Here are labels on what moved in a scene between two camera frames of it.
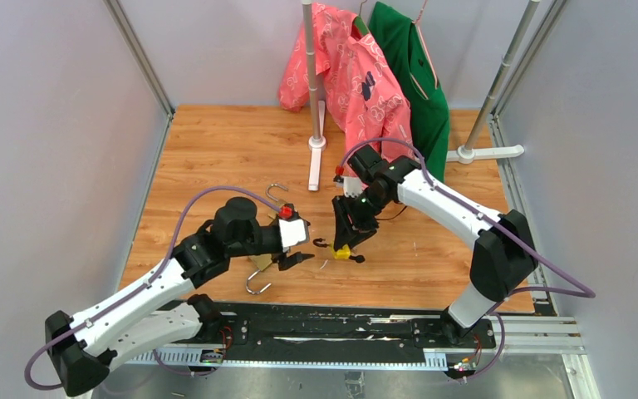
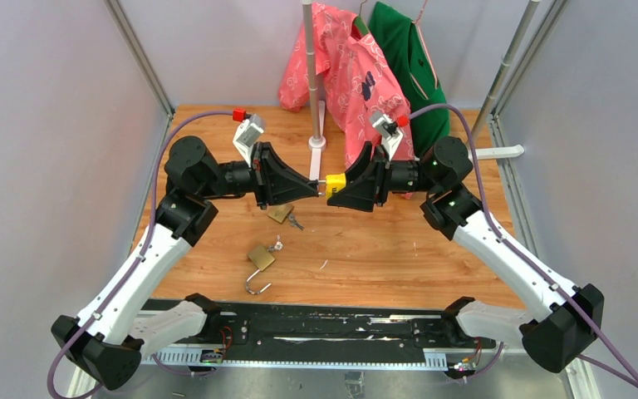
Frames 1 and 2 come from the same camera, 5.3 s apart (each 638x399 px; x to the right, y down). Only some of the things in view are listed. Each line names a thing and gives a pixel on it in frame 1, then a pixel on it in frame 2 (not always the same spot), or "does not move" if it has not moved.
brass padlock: x=261 y=261 does not move
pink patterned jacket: x=356 y=82 does not move
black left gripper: x=286 y=261 → x=273 y=180
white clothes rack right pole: x=467 y=153 does not move
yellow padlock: x=344 y=253 → x=333 y=184
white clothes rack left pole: x=317 y=143 does not move
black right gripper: x=348 y=232 → x=368 y=181
